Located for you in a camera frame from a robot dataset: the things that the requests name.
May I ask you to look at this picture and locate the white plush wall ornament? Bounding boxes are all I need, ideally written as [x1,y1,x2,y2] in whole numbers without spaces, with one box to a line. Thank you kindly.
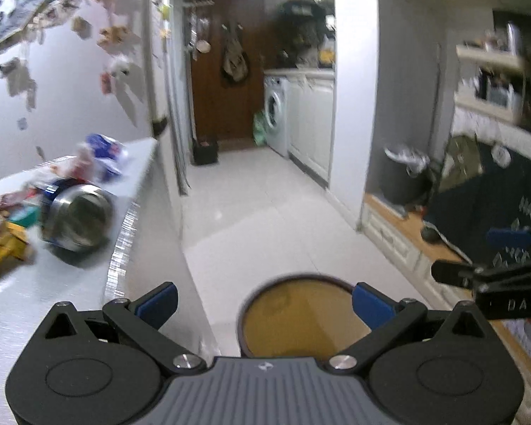
[106,55,136,80]

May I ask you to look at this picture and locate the yellow bin with dark rim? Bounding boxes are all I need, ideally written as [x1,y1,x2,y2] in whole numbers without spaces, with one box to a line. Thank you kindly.
[236,273,381,359]

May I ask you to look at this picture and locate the brown wooden door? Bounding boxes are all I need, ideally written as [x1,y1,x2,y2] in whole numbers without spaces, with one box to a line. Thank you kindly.
[188,0,270,142]

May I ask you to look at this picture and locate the silver foil covered table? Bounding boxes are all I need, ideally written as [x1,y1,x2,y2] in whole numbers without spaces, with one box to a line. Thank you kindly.
[0,137,222,425]

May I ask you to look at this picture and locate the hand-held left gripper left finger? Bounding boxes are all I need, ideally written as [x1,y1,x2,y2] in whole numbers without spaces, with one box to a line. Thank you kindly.
[35,281,206,375]

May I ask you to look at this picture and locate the teal packet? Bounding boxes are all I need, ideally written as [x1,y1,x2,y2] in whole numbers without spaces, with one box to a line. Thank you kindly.
[9,208,42,228]

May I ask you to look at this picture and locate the wall photo cloth collage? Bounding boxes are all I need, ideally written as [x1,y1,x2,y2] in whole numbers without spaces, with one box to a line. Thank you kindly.
[0,0,89,54]

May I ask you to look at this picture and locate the black range hood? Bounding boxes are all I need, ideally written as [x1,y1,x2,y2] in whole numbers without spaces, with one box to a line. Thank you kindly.
[283,0,337,23]

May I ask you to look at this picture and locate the white refrigerator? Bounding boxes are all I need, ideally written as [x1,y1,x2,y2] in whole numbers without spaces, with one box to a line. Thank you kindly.
[146,0,193,196]

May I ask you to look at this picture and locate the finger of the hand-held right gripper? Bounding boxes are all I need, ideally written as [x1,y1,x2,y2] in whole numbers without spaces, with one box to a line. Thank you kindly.
[487,225,531,253]
[431,257,531,290]

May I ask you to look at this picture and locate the blue white plastic packet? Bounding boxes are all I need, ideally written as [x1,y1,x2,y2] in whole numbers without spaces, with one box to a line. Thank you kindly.
[77,134,131,182]

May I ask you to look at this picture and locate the small black floor bin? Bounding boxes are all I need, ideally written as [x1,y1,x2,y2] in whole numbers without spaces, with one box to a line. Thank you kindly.
[192,137,219,166]

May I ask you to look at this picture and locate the green plastic bag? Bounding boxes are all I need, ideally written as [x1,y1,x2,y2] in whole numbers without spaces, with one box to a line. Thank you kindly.
[253,110,268,146]

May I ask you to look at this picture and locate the white wall shelf with items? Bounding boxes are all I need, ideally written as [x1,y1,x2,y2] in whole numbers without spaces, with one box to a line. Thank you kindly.
[453,9,531,134]

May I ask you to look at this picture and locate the yellow snack packet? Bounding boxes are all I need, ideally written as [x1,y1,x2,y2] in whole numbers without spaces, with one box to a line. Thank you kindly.
[0,221,34,275]

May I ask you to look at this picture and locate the white washing machine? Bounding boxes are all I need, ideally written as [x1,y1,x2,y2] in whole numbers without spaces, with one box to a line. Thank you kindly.
[263,75,290,158]

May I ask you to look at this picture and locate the black printed cloth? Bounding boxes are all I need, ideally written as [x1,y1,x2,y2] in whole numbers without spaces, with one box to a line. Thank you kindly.
[425,135,531,266]

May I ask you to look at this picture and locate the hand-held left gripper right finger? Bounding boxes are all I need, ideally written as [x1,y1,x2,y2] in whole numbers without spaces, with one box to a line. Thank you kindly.
[325,282,498,375]

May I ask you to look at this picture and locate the silver metal can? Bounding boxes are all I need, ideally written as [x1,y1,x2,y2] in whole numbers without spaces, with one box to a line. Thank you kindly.
[39,181,116,256]

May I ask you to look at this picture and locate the grey bin with white bag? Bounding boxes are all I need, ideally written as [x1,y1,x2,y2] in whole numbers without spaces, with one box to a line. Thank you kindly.
[383,144,431,206]

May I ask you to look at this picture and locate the white kitchen base cabinets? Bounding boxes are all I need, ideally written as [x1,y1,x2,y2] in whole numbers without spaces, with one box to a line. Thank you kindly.
[287,75,337,182]

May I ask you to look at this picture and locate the red packet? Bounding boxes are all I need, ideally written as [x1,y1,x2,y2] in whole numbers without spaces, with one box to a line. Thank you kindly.
[0,190,40,213]

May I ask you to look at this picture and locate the wooden bench with white drawers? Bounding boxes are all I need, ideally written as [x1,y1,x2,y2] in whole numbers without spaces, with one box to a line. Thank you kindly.
[363,192,531,408]

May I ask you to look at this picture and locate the olive hanging bag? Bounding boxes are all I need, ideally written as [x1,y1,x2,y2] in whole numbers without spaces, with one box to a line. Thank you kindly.
[221,31,251,85]

